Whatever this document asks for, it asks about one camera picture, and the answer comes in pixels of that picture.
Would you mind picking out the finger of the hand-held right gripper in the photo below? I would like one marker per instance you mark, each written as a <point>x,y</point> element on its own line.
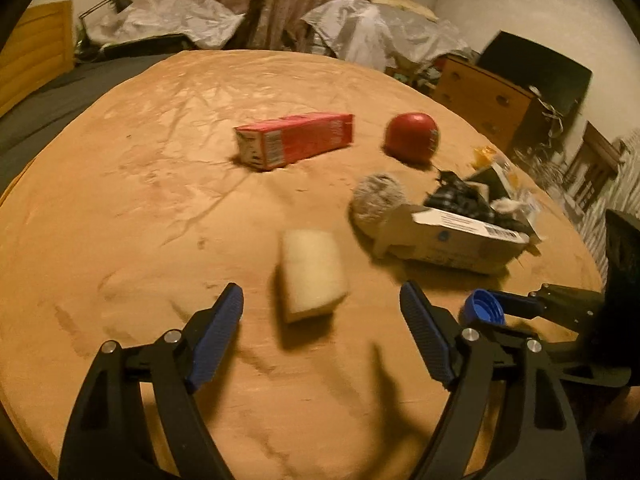
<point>555,302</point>
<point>590,365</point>

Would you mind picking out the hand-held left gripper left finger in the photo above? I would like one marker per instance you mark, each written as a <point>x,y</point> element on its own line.
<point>220,335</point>

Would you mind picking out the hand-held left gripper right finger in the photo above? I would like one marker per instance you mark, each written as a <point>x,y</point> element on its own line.
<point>425,335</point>

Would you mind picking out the blue bottle cap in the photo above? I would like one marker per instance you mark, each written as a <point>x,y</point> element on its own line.
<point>482,307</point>

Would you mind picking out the cardboard box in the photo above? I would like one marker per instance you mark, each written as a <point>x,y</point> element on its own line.
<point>450,250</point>

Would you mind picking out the pale yellow sponge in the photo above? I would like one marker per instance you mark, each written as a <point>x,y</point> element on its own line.
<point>312,270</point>

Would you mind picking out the black plaid cloth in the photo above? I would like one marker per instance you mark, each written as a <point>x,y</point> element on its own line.
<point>460,200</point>

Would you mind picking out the white knitted sock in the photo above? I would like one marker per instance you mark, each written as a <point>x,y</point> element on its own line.
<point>377,200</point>

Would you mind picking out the striped cloth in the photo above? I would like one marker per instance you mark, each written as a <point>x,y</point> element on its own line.
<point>630,170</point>

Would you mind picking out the wooden chair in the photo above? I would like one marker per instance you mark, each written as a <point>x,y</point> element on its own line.
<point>595,155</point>

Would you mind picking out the yellow plastic wrapper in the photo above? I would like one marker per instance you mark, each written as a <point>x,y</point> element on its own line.
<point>482,156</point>

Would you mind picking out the red pomegranate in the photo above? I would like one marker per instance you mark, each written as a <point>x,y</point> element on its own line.
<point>407,135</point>

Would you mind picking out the black monitor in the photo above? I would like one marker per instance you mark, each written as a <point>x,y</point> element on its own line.
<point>540,70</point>

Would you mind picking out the red carton box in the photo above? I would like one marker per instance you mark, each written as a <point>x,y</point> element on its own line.
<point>300,137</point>

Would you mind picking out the wooden dresser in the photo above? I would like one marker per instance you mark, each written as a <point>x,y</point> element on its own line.
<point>480,95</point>

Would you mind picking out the grey bedsheet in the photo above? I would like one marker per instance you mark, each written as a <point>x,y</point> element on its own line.
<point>50,105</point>

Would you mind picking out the crumpled plastic sheet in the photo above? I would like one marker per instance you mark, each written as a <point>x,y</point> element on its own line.
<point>175,15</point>
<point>360,30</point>

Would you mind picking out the pale pillow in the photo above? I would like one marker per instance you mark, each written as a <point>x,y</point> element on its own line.
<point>400,2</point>

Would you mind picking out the wooden cabinet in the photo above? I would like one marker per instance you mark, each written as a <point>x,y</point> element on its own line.
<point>35,50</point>

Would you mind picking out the black desk lamp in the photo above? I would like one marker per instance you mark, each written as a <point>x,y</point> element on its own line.
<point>120,2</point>

